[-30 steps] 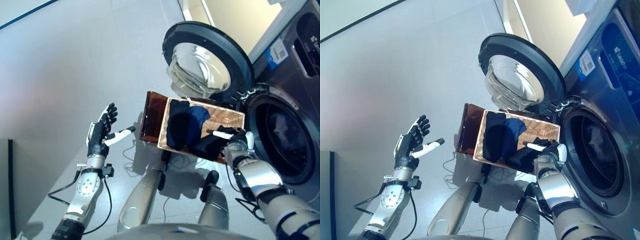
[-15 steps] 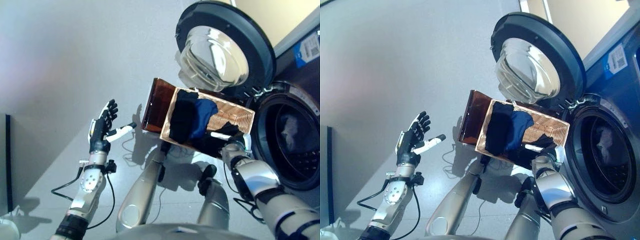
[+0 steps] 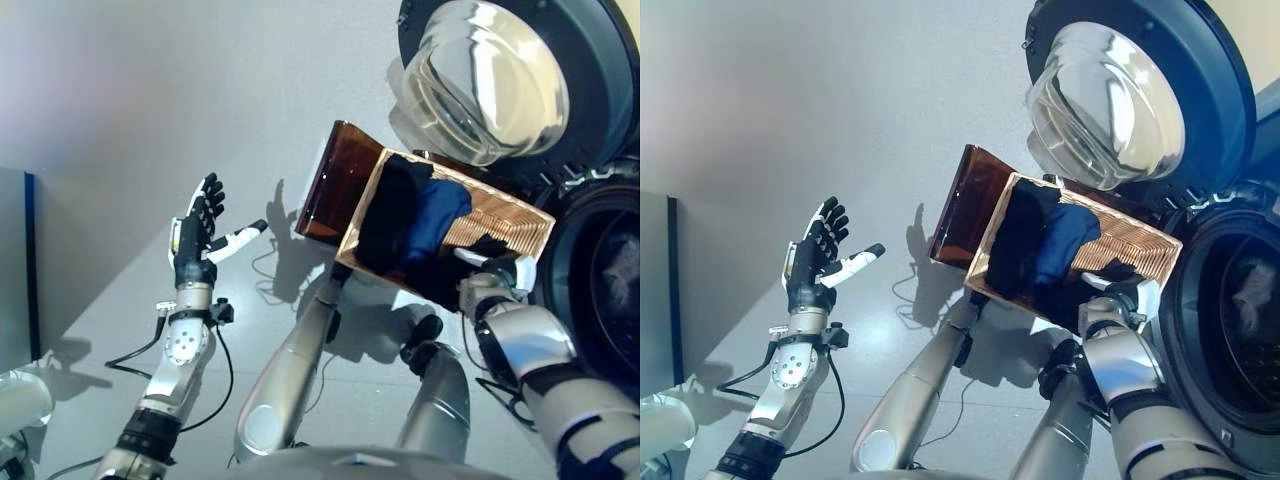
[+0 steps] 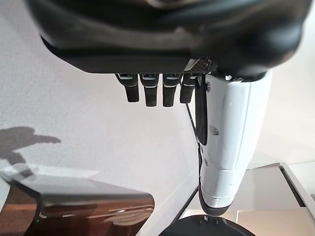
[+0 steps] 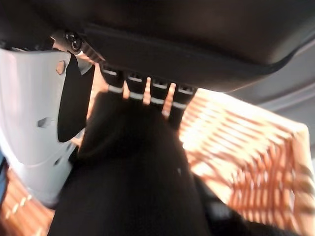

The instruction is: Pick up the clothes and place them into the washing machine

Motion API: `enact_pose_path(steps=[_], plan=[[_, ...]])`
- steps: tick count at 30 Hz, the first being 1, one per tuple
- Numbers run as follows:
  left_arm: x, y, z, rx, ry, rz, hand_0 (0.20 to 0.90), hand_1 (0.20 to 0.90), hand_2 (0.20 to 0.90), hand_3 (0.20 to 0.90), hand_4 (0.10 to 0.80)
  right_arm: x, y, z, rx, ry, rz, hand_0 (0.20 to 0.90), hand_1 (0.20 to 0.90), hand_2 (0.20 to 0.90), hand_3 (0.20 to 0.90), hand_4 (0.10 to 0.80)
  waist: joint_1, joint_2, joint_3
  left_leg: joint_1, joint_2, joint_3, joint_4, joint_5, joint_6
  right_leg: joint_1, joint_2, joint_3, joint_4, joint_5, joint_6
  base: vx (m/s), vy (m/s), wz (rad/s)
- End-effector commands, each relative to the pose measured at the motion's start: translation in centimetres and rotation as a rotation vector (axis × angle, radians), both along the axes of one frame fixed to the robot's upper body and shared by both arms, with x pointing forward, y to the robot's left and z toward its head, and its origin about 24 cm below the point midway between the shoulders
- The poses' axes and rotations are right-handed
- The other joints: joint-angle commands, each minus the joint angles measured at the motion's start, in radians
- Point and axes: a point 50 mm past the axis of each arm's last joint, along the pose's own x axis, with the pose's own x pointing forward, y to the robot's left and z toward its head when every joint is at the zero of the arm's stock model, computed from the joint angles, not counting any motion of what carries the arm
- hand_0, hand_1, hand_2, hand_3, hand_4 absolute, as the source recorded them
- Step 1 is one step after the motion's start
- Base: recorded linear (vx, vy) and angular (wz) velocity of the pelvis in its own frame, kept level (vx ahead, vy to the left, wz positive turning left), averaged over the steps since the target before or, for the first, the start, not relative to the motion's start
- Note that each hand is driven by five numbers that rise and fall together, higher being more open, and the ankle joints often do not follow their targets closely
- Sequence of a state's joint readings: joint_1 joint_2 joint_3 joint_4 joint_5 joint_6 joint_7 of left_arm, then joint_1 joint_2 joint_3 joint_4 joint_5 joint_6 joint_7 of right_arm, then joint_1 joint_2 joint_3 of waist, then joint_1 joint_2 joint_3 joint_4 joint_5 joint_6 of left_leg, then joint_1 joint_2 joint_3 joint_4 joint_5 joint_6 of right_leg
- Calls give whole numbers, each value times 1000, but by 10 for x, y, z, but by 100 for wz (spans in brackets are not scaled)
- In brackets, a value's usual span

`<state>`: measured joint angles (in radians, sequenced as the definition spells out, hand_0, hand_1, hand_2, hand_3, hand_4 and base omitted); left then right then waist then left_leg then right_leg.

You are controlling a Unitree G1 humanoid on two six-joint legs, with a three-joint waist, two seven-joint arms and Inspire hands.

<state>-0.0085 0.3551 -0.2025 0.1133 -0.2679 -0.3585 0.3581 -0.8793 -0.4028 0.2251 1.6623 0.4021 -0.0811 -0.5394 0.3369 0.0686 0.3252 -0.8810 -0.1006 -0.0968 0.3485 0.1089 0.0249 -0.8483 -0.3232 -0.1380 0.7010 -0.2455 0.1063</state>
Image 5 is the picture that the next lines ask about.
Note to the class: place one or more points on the orange woven wicker basket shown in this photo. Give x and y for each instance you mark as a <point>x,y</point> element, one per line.
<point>246,152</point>

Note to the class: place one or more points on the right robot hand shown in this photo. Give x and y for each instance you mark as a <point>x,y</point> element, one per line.
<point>157,37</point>

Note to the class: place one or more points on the grey front-load washing machine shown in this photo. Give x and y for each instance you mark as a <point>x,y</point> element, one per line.
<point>290,93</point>

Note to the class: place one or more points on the black garment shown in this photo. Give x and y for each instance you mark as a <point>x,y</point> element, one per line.
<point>128,184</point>

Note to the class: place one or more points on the blue garment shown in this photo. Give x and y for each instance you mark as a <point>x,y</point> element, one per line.
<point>2,172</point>

